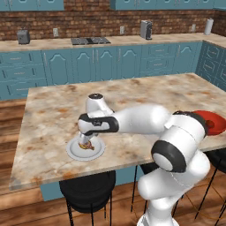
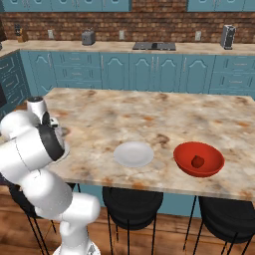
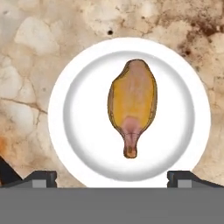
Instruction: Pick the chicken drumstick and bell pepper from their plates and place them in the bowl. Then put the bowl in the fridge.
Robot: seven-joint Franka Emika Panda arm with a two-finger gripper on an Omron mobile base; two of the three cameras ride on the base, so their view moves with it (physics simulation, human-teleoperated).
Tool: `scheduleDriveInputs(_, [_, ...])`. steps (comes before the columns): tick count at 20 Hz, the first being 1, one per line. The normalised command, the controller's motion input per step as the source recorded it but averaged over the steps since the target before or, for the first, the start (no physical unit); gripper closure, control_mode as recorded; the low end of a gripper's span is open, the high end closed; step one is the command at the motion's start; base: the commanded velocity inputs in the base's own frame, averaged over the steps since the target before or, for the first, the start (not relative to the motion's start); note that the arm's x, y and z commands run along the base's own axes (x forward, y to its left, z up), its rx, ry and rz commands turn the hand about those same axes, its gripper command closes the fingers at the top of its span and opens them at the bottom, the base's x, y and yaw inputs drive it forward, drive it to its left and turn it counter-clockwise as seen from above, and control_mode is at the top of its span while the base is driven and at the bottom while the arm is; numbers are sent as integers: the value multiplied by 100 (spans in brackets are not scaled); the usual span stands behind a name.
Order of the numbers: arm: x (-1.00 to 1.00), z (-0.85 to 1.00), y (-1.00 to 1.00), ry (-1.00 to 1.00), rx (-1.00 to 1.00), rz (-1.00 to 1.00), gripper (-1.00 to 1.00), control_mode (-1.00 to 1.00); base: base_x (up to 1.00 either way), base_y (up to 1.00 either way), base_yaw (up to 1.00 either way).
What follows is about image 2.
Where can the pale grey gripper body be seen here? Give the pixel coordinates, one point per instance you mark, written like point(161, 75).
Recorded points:
point(60, 135)

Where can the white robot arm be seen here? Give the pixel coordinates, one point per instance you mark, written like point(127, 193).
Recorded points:
point(40, 186)

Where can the red bell pepper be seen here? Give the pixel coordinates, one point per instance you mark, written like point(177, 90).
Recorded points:
point(198, 161)

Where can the red bowl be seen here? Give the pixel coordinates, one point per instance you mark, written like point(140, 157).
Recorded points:
point(209, 158)

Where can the grey plate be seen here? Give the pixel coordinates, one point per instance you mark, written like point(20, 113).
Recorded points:
point(67, 150)

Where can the teal side cupboard run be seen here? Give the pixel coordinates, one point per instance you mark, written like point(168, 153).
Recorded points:
point(11, 79)

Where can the white plate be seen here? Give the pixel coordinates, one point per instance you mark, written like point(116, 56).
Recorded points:
point(133, 154)

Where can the black round stool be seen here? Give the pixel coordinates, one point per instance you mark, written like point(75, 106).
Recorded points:
point(132, 205)
point(18, 199)
point(229, 219)

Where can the grey toaster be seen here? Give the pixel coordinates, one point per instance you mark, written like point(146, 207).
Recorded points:
point(88, 37)

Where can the teal base cupboard run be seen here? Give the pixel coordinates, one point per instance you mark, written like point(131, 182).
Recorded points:
point(146, 71)

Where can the wooden knife block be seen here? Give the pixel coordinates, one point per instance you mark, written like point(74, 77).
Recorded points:
point(22, 34)

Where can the black hob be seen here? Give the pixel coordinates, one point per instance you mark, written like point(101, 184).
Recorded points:
point(154, 46)

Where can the teal island base panel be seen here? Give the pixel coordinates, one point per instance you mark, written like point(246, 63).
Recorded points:
point(179, 204)

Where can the white wall socket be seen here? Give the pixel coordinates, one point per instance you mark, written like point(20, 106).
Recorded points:
point(122, 35)
point(198, 35)
point(50, 34)

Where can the teal wall cupboard run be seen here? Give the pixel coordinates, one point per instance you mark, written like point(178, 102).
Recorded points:
point(66, 4)
point(220, 4)

